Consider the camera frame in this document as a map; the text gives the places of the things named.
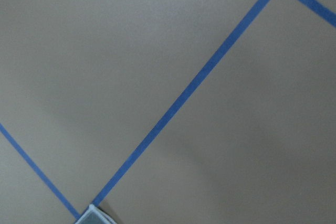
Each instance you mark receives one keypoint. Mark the pink towel with grey back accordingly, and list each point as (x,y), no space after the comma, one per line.
(94,215)

